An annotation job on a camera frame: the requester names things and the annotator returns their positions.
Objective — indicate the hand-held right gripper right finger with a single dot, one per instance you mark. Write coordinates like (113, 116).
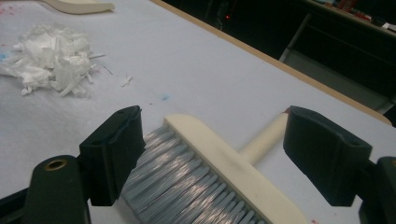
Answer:
(327, 155)

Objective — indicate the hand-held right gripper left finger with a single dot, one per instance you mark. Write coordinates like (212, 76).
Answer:
(109, 155)

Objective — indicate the cream brush with grey bristles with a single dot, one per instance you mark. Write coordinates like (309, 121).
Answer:
(230, 168)

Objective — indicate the pile of white paper scraps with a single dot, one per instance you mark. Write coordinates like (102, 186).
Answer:
(53, 59)

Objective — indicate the cream dustpan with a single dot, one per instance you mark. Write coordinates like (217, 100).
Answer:
(77, 6)

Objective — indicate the dark equipment with red light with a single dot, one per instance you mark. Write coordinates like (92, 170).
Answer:
(225, 15)

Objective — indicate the white metal frame desk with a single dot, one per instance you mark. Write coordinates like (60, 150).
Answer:
(336, 77)

